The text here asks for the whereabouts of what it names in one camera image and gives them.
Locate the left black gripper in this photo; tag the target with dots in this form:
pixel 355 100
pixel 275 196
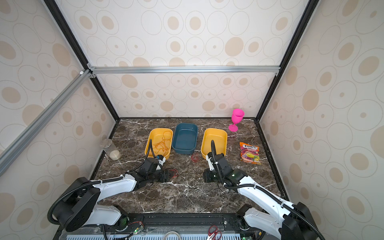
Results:
pixel 164 176

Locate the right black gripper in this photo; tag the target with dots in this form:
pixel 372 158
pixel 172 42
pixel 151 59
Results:
pixel 206 176

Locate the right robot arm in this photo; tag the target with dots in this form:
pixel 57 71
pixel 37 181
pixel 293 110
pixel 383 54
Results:
pixel 280 218

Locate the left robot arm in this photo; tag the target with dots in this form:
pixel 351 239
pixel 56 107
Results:
pixel 79 205

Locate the colourful snack bag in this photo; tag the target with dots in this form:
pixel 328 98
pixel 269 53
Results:
pixel 250 154

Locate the right yellow plastic bin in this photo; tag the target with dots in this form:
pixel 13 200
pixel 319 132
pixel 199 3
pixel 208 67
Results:
pixel 219 137

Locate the yellow plastic bin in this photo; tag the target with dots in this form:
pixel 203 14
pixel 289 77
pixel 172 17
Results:
pixel 219 137
pixel 161 141

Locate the left yellow plastic bin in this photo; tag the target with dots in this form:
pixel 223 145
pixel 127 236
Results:
pixel 161 141

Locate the teal plastic bin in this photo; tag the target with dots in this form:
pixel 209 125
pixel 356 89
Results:
pixel 185 138

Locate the clear jar with white powder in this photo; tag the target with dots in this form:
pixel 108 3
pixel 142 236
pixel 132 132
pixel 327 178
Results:
pixel 110 149

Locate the pink plastic goblet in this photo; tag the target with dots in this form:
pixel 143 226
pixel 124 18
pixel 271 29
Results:
pixel 237 117

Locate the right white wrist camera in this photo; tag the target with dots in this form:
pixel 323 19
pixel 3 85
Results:
pixel 209 158

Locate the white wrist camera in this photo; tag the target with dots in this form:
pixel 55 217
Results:
pixel 160 162
pixel 209 158

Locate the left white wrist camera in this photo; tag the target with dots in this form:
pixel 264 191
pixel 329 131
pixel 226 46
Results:
pixel 160 162

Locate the red handled scissors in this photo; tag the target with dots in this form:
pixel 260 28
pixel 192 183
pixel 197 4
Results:
pixel 214 233

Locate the horizontal aluminium rail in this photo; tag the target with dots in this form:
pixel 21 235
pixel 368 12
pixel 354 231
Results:
pixel 185 70

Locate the diagonal aluminium rail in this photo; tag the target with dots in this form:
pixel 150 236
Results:
pixel 24 139

